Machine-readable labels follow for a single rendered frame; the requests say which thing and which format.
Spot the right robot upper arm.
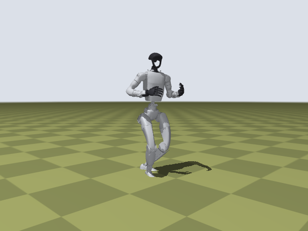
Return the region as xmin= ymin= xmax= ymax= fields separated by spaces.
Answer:
xmin=127 ymin=72 xmax=148 ymax=96

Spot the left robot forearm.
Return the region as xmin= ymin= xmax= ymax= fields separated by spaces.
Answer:
xmin=171 ymin=91 xmax=180 ymax=98

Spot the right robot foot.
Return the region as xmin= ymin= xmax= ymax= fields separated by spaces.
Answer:
xmin=145 ymin=171 xmax=155 ymax=177

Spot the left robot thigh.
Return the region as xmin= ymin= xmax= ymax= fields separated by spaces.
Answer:
xmin=155 ymin=112 xmax=171 ymax=152

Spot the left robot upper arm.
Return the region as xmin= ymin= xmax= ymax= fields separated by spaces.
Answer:
xmin=165 ymin=75 xmax=172 ymax=98

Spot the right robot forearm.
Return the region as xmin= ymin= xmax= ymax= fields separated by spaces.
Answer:
xmin=126 ymin=88 xmax=145 ymax=98

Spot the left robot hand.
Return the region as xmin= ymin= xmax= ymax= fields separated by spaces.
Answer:
xmin=178 ymin=83 xmax=184 ymax=96

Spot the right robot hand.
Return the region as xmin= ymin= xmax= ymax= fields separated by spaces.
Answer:
xmin=142 ymin=86 xmax=163 ymax=97

